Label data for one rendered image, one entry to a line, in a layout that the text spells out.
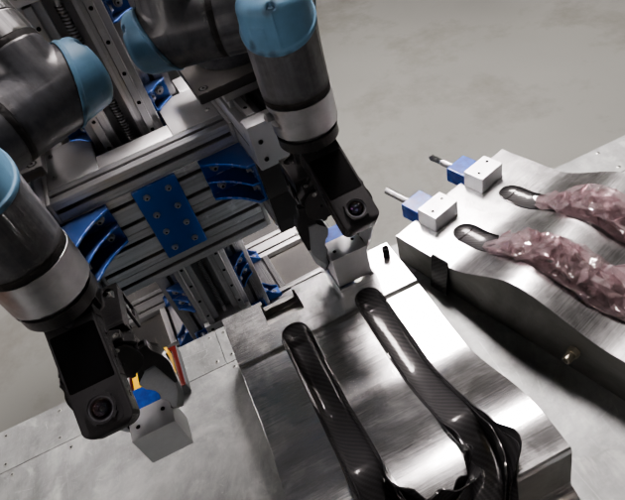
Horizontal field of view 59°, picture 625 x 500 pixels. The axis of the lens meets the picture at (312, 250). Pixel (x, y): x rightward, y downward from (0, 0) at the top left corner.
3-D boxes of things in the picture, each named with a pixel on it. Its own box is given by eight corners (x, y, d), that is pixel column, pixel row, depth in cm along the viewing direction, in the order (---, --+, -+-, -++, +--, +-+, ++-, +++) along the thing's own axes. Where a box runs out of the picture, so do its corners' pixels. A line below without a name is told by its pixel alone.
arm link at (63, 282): (69, 266, 43) (-32, 311, 42) (98, 302, 46) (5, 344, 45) (64, 212, 48) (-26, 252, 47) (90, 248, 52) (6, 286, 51)
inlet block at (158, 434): (136, 375, 71) (116, 352, 68) (172, 358, 72) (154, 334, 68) (153, 463, 62) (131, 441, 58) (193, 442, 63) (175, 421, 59)
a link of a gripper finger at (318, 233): (313, 247, 80) (313, 194, 74) (329, 273, 75) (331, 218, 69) (293, 252, 79) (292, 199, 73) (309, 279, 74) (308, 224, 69)
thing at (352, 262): (305, 232, 85) (296, 206, 81) (333, 218, 86) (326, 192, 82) (339, 287, 76) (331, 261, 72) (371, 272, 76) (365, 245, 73)
